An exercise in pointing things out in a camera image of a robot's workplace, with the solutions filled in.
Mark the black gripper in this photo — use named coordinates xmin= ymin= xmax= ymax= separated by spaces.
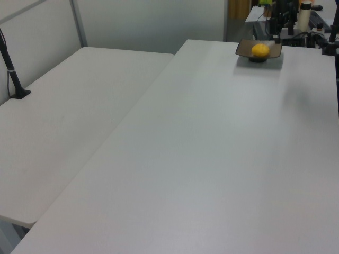
xmin=272 ymin=0 xmax=299 ymax=44

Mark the yellow lemon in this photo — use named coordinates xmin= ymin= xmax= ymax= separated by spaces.
xmin=251 ymin=43 xmax=271 ymax=58

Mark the brown square ceramic plate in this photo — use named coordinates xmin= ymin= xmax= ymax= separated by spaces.
xmin=235 ymin=38 xmax=283 ymax=64

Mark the white cylindrical bottle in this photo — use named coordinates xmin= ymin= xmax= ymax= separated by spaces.
xmin=298 ymin=1 xmax=313 ymax=31

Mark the black keyboard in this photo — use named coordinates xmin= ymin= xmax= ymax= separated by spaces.
xmin=309 ymin=10 xmax=333 ymax=27

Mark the short black stand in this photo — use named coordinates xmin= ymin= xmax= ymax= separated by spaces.
xmin=321 ymin=24 xmax=339 ymax=56

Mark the brown wooden panel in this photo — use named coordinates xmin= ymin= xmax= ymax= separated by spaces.
xmin=228 ymin=0 xmax=251 ymax=20

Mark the white side table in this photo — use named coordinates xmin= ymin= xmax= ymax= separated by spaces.
xmin=0 ymin=47 xmax=175 ymax=254

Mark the grey partition post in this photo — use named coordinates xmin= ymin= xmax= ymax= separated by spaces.
xmin=70 ymin=0 xmax=88 ymax=48

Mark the black camera stand pole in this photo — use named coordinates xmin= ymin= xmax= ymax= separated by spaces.
xmin=0 ymin=28 xmax=32 ymax=100

